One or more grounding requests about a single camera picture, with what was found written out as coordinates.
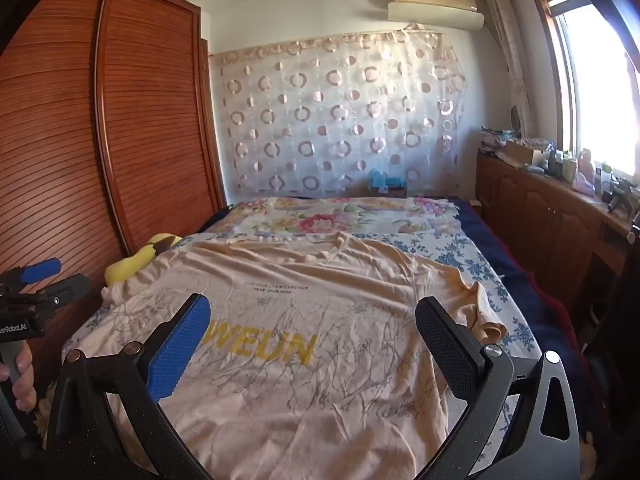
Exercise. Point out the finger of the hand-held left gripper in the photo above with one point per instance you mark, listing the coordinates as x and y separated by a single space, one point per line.
40 270
70 287

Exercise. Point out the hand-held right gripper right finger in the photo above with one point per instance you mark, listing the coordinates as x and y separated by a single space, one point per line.
450 355

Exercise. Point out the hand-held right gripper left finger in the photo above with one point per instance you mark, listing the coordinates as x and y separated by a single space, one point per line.
180 347

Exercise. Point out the beige printed t-shirt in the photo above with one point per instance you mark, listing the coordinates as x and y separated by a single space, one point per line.
310 410

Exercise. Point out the person's left hand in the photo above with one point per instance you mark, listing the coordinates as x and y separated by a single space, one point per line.
22 385

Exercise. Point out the yellow plush toy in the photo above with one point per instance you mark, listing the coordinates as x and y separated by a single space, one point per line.
130 265

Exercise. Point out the blue floral blanket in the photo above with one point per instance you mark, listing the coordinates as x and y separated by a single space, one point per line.
475 260

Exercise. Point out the navy blue blanket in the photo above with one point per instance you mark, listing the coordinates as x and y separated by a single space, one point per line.
530 285

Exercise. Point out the wooden cabinet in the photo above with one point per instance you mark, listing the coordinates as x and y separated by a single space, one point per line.
540 220

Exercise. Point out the blue toy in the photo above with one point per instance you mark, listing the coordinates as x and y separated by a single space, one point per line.
385 182

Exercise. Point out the wooden slatted wardrobe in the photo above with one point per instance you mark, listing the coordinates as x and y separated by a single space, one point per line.
140 110

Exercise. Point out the cardboard box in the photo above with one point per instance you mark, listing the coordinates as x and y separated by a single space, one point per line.
522 152

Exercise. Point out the pile of assorted small things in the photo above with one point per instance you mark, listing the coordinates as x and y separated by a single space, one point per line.
495 140

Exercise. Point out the black tool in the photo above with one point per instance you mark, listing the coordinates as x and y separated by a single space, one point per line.
617 195

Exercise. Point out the small round mirror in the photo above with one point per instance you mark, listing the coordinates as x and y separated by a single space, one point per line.
515 120

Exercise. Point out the circle patterned sheer curtain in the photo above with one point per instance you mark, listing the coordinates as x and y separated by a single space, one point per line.
325 110

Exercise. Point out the window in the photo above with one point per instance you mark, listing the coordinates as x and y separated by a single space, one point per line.
595 60

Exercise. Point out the wall air conditioner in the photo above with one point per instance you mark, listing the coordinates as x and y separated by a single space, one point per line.
435 16

